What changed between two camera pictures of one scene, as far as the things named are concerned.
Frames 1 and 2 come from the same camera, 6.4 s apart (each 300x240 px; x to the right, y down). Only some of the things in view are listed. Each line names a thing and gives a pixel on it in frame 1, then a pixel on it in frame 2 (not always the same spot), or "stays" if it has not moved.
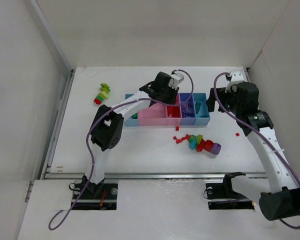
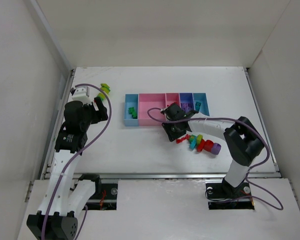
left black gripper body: (168, 97) → (99, 110)
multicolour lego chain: (197, 142) stays
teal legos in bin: (197, 105) stays
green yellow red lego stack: (105, 93) stays
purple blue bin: (188, 109) stays
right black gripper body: (215, 99) → (171, 130)
